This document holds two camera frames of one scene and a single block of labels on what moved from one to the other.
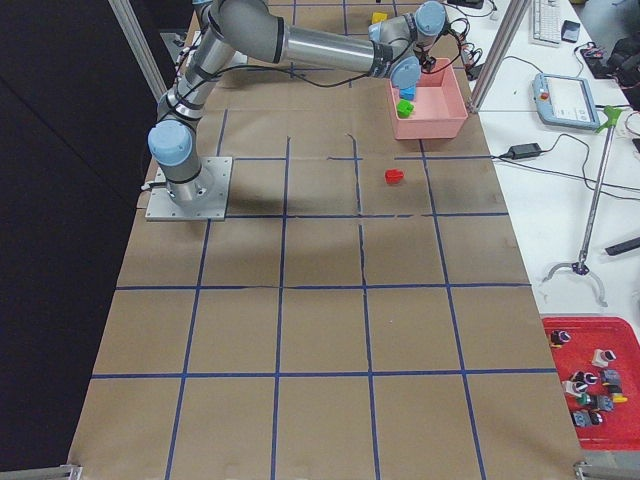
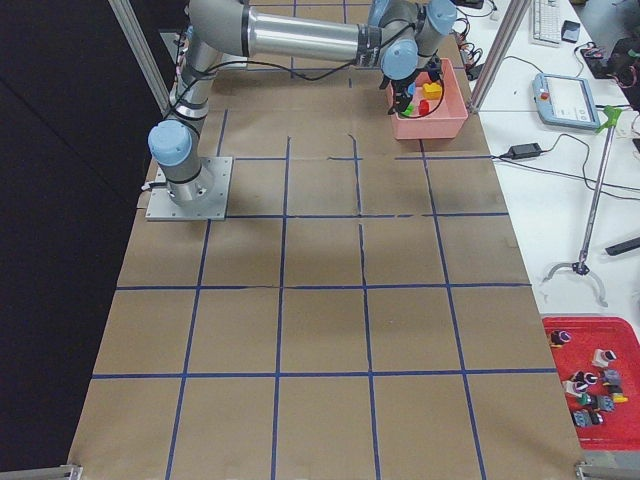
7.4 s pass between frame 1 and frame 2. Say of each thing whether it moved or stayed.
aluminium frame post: stayed
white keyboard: stayed
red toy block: moved
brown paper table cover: stayed
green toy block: stayed
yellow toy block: moved
